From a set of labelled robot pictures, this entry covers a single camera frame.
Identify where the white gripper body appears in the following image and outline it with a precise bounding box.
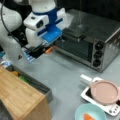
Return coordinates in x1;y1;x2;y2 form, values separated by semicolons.
24;8;65;47

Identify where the orange toy carrot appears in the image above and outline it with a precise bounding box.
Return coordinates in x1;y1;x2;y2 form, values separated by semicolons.
84;114;94;120

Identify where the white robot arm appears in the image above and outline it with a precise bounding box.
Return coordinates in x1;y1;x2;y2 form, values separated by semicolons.
0;0;65;64

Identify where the plastic water bottle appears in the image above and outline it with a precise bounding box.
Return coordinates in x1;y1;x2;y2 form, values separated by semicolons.
0;60;11;68

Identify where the green toy vegetable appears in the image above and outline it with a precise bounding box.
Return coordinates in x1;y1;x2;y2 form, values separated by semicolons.
19;76;28;82

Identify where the silver toaster oven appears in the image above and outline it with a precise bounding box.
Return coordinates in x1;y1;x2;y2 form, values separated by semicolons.
55;9;120;72

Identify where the wooden cabinet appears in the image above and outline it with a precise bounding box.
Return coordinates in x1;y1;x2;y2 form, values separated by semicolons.
0;67;51;120

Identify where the white induction cooker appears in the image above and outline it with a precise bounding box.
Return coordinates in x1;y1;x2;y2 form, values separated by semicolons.
81;76;120;116

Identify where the black cable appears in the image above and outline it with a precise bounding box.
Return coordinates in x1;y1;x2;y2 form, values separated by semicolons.
0;0;28;48

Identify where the pink pan with white handle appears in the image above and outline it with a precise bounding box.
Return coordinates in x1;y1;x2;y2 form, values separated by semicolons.
81;74;120;105

